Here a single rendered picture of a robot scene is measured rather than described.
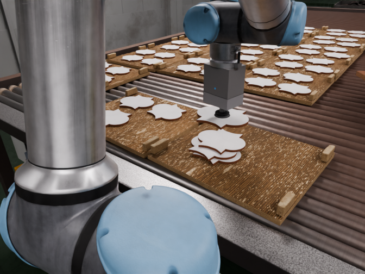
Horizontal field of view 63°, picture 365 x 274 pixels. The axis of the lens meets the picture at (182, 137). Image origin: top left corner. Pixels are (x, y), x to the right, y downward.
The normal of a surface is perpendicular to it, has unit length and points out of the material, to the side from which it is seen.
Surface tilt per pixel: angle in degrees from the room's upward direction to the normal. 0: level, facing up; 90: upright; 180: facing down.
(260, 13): 144
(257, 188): 0
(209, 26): 90
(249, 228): 0
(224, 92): 90
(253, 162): 0
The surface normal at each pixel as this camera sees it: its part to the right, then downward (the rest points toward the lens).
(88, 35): 0.81, 0.22
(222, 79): -0.75, 0.33
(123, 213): 0.07, -0.84
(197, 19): -0.48, 0.43
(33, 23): -0.28, 0.26
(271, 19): 0.16, 0.96
